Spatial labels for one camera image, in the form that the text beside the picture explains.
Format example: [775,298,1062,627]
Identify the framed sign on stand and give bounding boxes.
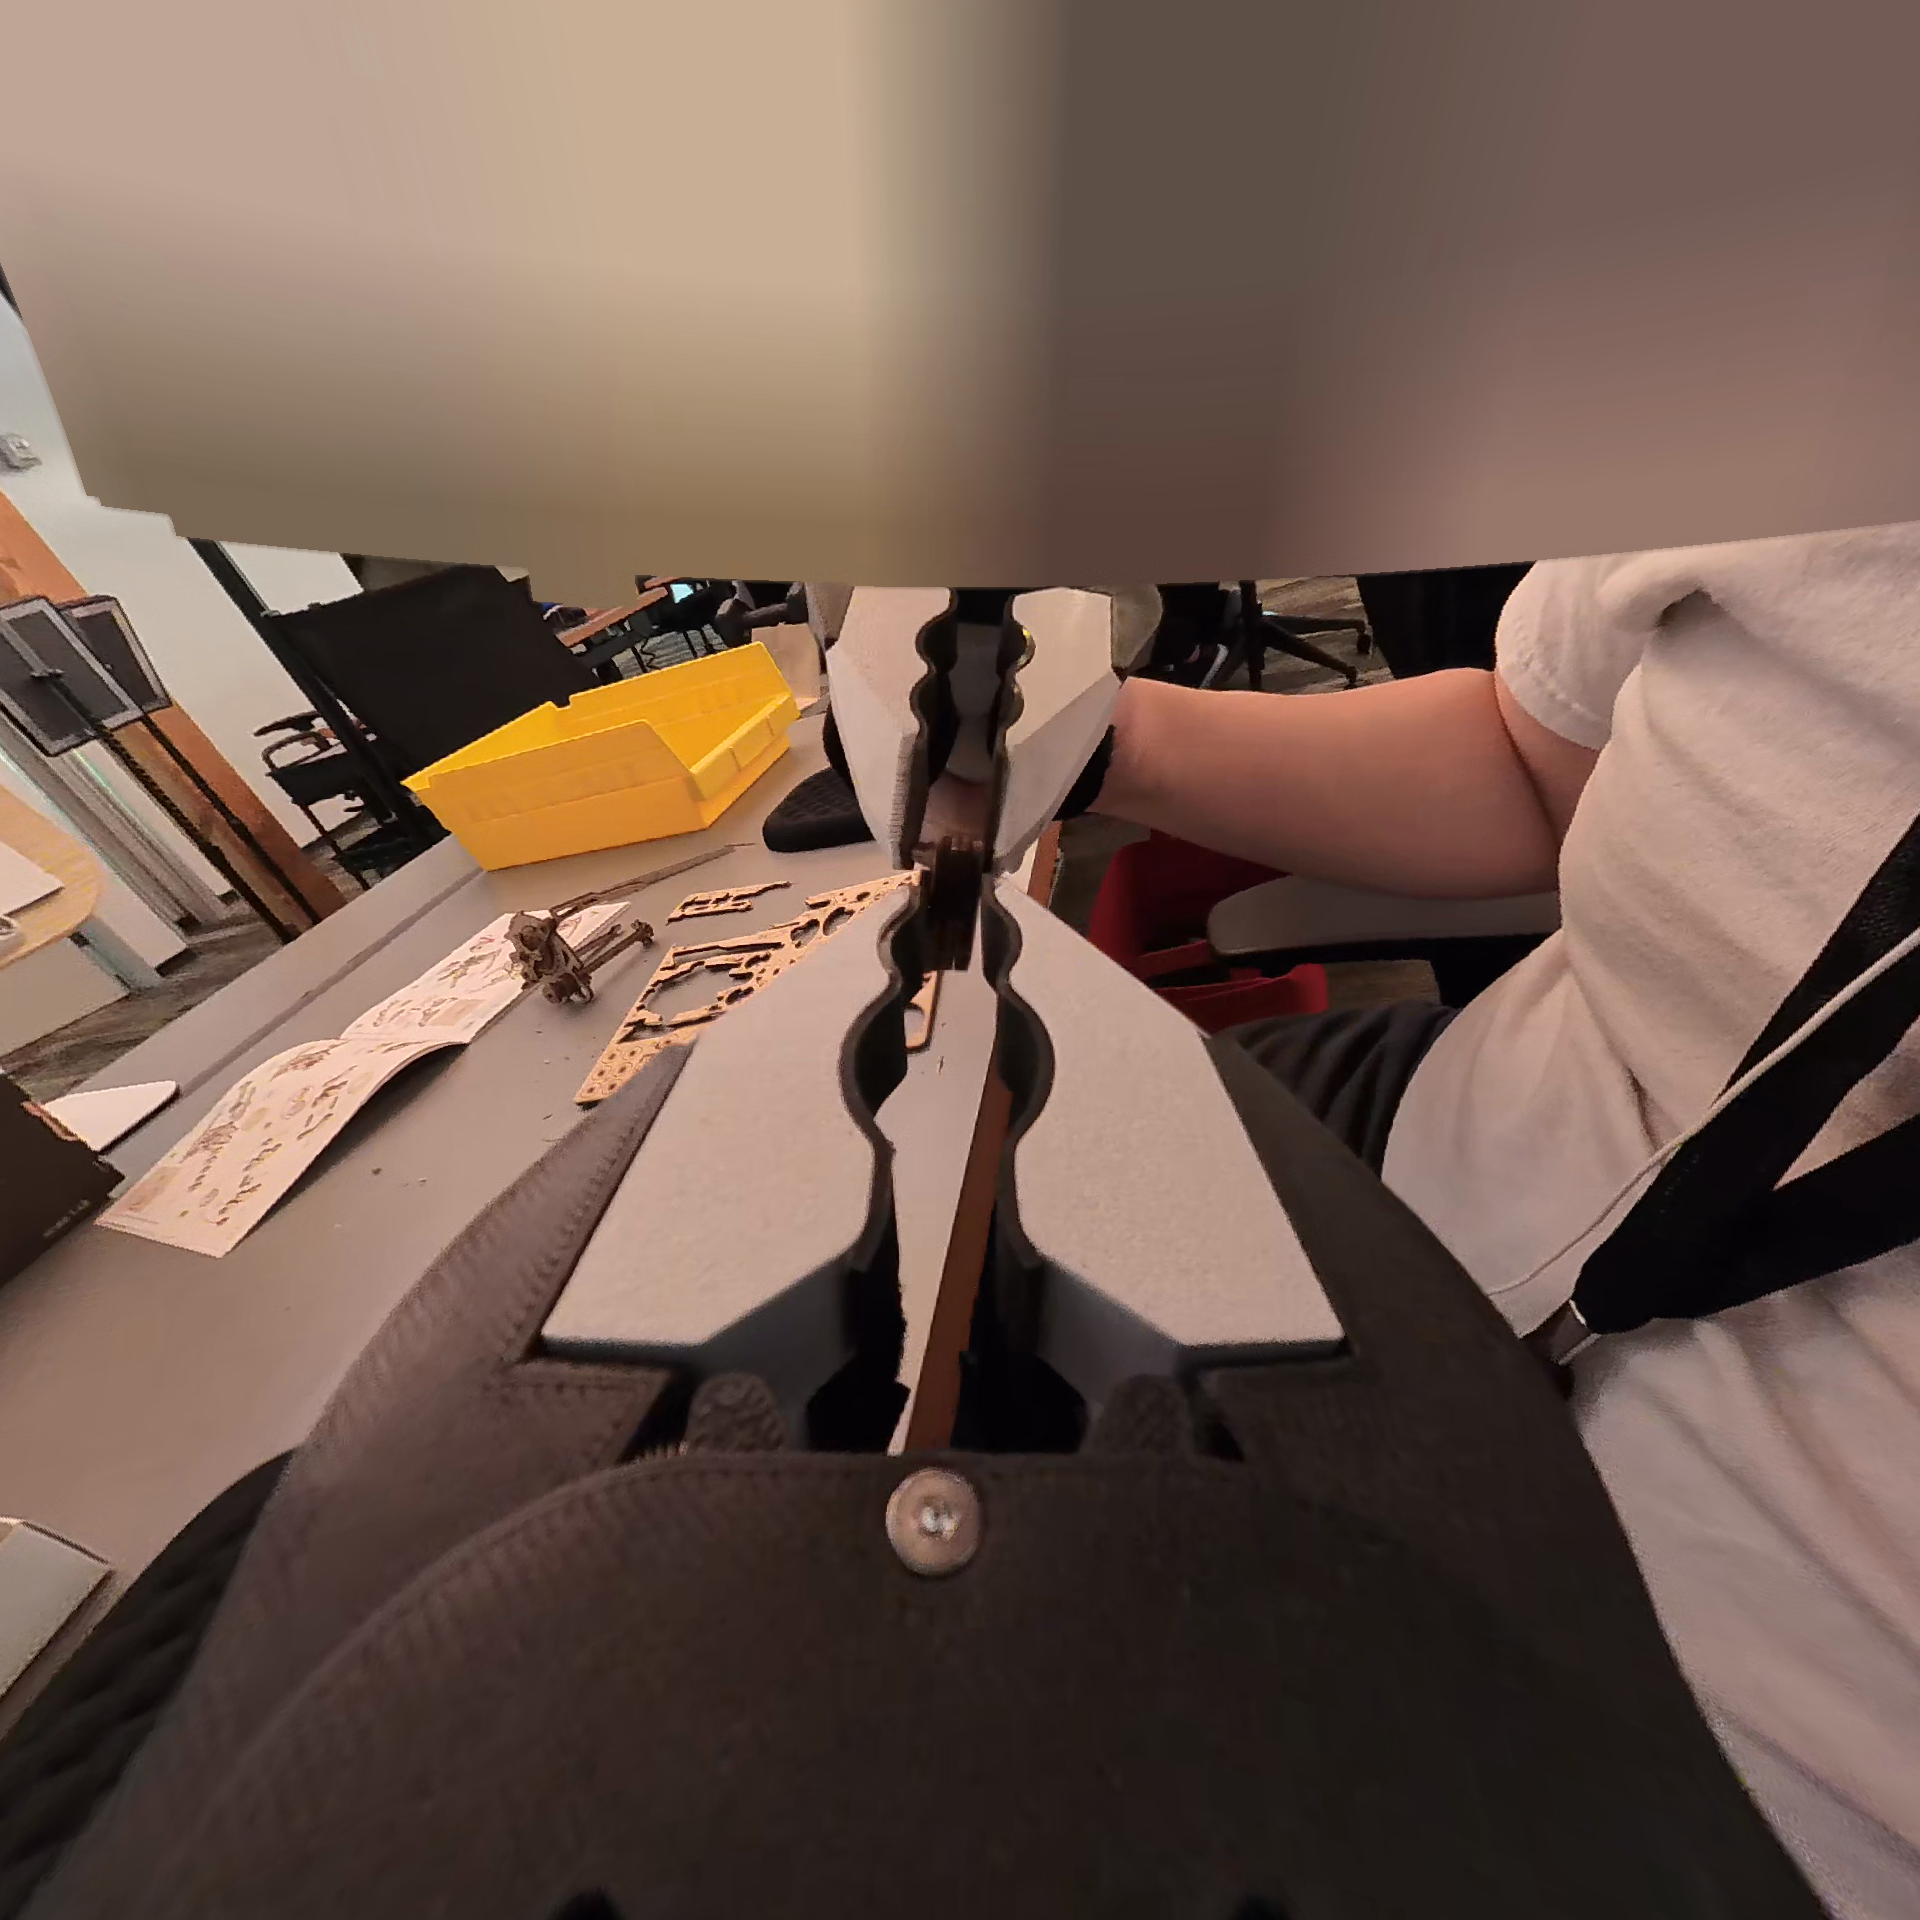
[0,599,108,755]
[60,593,171,719]

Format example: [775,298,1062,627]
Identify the black office chair base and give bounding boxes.
[1162,576,1374,695]

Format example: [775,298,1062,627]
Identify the background desk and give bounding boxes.
[555,576,821,684]

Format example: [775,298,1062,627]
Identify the person's dark trousers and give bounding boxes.
[1223,1002,1459,1172]

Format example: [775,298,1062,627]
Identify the black chair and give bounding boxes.
[263,565,595,888]

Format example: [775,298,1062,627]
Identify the black lanyard strap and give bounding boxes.
[1552,816,1920,1360]

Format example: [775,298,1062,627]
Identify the wooden cut-out sheet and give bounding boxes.
[574,870,948,1110]

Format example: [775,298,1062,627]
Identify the pale chair armrest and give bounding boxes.
[1207,874,1562,962]

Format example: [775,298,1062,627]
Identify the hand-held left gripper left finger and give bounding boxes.
[540,874,920,1411]

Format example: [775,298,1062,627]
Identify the pale round table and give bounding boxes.
[0,779,108,962]

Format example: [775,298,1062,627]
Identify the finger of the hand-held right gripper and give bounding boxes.
[983,583,1129,889]
[823,583,958,871]

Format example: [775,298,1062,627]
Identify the person's right forearm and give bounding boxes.
[1111,659,1562,902]

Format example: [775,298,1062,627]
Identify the yellow plastic bin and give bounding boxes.
[403,642,803,871]

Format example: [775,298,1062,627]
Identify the white flat box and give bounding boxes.
[0,1513,115,1704]

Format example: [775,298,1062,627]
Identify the black mesh wrist rest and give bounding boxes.
[762,763,873,857]

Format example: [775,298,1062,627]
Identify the wooden model part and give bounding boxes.
[912,833,992,978]
[895,960,1022,1458]

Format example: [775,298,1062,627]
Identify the instruction booklet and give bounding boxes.
[96,900,632,1260]

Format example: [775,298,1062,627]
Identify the brown wooden post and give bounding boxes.
[0,486,351,939]

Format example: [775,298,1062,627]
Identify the white card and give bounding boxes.
[42,1079,180,1154]

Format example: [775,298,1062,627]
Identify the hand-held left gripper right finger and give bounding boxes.
[978,883,1346,1403]

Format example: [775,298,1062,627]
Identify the thin wooden strip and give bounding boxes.
[555,842,761,917]

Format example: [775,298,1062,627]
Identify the red plastic crate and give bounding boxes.
[1082,832,1335,1037]

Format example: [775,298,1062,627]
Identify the person in white shirt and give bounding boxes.
[1381,523,1920,1920]

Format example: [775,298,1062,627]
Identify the partly built wooden model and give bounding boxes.
[503,905,662,1009]

